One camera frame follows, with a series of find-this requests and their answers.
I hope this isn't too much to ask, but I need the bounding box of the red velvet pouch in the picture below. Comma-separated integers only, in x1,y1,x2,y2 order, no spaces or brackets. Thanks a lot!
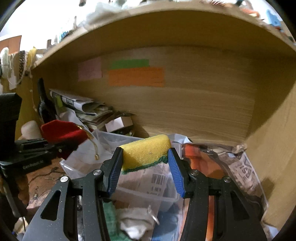
41,120,88,145

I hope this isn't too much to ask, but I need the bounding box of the white drawstring cloth bag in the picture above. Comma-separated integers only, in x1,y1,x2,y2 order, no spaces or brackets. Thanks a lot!
116,205,159,240

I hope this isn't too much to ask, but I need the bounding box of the yellow green sponge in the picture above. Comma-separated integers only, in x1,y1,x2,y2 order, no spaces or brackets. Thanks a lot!
120,135,171,174

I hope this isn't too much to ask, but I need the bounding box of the white paper roll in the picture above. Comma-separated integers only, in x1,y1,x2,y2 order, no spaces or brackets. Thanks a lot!
21,120,42,140

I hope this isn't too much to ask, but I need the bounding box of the clear plastic bin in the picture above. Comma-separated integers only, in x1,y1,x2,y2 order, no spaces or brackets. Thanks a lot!
60,131,183,213

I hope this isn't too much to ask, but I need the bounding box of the white paper sheet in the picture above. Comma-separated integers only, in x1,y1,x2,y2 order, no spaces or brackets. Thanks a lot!
58,108,91,132

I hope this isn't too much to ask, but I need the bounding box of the small white cardboard box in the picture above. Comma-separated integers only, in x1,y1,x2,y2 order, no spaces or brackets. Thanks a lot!
105,116,133,133

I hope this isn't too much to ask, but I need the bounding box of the stack of newspapers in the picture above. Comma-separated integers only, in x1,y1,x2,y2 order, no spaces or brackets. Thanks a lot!
50,89,131,132

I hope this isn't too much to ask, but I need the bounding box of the white fluffy puff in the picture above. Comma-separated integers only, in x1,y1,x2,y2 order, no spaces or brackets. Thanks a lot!
1,47,10,79

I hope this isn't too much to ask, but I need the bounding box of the pink sticky note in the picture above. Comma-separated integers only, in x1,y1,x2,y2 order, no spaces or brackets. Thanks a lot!
78,57,102,81

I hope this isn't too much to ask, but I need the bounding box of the orange sticky note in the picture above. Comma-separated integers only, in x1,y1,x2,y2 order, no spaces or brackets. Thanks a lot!
108,67,165,87

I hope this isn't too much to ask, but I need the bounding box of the green sticky note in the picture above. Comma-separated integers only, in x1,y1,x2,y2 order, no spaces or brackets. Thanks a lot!
109,59,149,70

